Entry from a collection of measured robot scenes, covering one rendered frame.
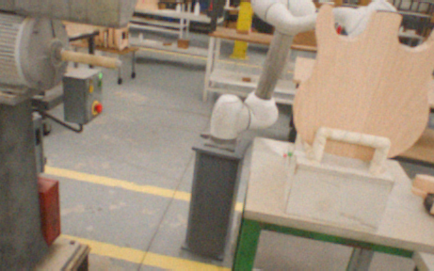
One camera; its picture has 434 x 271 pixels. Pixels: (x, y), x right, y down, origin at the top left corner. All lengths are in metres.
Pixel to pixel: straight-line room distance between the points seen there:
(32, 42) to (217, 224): 1.41
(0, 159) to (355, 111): 1.18
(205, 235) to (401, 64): 1.57
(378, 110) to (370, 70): 0.11
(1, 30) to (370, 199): 1.19
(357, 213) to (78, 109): 1.11
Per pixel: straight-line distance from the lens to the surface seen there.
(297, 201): 1.12
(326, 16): 1.00
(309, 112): 1.05
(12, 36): 1.29
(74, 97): 1.59
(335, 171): 1.08
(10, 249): 1.72
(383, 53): 1.03
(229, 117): 1.93
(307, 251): 2.56
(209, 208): 2.14
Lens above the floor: 1.55
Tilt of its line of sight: 23 degrees down
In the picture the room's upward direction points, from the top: 8 degrees clockwise
